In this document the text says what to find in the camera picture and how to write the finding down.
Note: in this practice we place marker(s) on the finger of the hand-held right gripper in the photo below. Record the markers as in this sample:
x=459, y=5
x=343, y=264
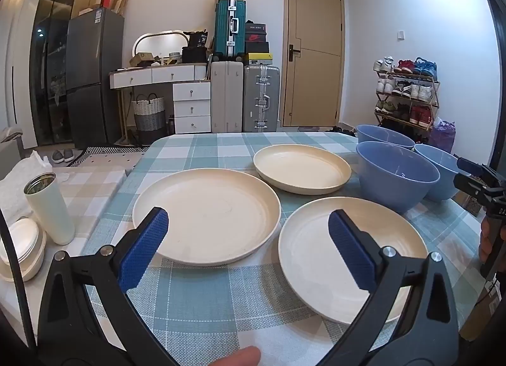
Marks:
x=468, y=188
x=468, y=164

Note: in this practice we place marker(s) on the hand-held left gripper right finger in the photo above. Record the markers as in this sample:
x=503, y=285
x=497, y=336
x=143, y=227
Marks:
x=352, y=251

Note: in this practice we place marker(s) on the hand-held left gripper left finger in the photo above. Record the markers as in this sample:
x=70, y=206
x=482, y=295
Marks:
x=144, y=247

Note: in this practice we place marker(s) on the blue bowl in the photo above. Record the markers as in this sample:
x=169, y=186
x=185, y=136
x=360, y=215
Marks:
x=395, y=188
x=442, y=184
x=379, y=136

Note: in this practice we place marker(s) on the cream plate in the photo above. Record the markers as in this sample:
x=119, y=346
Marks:
x=308, y=247
x=300, y=166
x=205, y=211

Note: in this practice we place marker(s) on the person's right hand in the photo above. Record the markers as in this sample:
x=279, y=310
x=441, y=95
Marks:
x=485, y=239

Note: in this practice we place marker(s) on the person's left hand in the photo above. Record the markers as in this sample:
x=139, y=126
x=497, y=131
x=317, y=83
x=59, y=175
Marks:
x=237, y=358

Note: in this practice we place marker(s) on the purple bag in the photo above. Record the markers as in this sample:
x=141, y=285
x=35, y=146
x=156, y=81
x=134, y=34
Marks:
x=442, y=134

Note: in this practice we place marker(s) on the beige checked mat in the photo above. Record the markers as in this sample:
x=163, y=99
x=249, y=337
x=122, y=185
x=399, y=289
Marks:
x=95, y=192

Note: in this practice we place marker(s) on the wooden shoe rack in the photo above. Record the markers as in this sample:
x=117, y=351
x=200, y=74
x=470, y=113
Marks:
x=407, y=103

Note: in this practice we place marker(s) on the shoe rack with shoes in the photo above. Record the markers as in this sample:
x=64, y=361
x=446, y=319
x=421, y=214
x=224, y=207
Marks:
x=415, y=91

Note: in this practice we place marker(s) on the white thermos cup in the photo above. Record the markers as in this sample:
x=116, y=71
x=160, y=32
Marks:
x=51, y=215

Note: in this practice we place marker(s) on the patterned rug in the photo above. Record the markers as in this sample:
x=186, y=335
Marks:
x=106, y=150

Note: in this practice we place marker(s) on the grey slipper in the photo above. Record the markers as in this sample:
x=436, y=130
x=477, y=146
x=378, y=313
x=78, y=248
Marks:
x=69, y=154
x=58, y=156

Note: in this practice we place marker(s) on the scattered shoes group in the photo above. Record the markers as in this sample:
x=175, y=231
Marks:
x=340, y=129

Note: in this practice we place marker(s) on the stack of white dishes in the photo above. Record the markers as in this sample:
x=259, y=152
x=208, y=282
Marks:
x=19, y=247

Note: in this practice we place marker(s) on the black bottle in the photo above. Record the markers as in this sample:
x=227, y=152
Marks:
x=171, y=124

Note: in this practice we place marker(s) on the woven laundry basket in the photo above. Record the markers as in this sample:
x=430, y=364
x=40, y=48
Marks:
x=149, y=121

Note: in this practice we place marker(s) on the white plastic bag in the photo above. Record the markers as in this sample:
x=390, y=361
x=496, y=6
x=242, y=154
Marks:
x=23, y=168

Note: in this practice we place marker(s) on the white drawer unit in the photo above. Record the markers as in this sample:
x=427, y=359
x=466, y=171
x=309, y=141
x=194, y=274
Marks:
x=191, y=107

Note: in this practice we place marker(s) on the grey sofa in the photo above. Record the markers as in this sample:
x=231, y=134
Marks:
x=10, y=144

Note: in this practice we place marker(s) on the wooden door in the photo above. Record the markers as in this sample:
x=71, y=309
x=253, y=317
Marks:
x=316, y=85

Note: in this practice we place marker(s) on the beige suitcase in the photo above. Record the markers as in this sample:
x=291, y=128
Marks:
x=226, y=97

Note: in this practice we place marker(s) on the white vanity desk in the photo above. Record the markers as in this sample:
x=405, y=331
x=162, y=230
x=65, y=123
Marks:
x=158, y=75

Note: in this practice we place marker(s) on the silver suitcase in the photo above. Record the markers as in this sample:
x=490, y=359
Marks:
x=261, y=101

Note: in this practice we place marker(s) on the grey fridge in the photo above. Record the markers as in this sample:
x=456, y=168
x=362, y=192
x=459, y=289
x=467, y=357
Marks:
x=91, y=73

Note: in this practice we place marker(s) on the small cardboard box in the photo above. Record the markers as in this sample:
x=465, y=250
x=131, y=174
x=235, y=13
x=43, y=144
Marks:
x=143, y=59

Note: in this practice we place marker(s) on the small white basket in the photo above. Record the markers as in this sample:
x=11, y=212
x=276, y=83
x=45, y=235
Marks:
x=175, y=57

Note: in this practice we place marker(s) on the black box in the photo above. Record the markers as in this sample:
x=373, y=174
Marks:
x=194, y=55

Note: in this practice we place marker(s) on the oval mirror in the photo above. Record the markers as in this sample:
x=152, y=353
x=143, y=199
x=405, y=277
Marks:
x=162, y=43

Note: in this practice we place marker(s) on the yellow and black shoebox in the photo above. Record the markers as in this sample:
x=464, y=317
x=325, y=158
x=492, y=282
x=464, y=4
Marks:
x=259, y=59

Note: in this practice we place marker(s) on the black bag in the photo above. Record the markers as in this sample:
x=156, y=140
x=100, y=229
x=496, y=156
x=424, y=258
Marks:
x=198, y=39

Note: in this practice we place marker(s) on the dark glass cabinet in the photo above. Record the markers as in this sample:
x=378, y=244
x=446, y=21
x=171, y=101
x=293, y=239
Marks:
x=51, y=53

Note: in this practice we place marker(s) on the plain black shoebox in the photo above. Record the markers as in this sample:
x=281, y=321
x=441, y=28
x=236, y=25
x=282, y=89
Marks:
x=257, y=47

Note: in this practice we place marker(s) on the white wardrobe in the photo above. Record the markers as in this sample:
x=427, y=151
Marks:
x=25, y=53

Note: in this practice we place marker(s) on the teal suitcase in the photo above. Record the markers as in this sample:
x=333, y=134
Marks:
x=229, y=30

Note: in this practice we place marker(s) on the red and black shoebox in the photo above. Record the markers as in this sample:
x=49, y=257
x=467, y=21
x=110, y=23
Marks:
x=256, y=37

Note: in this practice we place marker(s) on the tall cardboard box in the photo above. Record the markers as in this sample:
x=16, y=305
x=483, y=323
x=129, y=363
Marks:
x=122, y=0

